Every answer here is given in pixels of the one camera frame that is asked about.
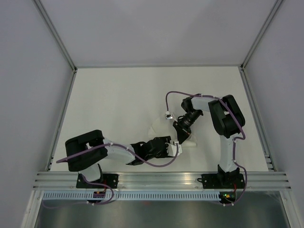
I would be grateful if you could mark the white cloth napkin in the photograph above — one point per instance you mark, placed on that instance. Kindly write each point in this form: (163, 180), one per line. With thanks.
(162, 127)

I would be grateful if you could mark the aluminium front rail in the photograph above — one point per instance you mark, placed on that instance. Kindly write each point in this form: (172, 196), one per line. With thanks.
(256, 181)

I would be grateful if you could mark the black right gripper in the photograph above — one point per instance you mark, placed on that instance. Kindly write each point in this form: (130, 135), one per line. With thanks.
(182, 132)

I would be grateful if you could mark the white slotted cable duct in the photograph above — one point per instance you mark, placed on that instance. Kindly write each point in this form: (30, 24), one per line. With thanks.
(132, 195)

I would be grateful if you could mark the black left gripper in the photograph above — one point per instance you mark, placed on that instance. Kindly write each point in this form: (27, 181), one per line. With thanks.
(165, 155)

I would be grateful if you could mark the aluminium frame post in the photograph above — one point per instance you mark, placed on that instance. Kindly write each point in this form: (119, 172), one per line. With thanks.
(270, 17)
(54, 33)

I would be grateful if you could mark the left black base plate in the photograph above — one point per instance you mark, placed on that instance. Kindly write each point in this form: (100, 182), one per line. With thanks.
(109, 179)

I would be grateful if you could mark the right aluminium frame post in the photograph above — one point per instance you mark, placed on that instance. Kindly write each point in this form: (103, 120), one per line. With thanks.
(270, 17)

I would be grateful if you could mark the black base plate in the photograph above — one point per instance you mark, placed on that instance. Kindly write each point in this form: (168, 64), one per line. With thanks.
(109, 179)
(214, 181)

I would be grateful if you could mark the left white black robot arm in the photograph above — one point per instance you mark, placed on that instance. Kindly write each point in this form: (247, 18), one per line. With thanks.
(84, 153)

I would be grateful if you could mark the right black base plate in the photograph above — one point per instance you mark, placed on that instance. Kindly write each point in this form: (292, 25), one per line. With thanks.
(214, 181)

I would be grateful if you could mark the left aluminium frame post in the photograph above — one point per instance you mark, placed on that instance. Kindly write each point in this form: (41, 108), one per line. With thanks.
(54, 33)

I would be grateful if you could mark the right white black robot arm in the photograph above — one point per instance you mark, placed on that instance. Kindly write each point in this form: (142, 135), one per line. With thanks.
(228, 121)

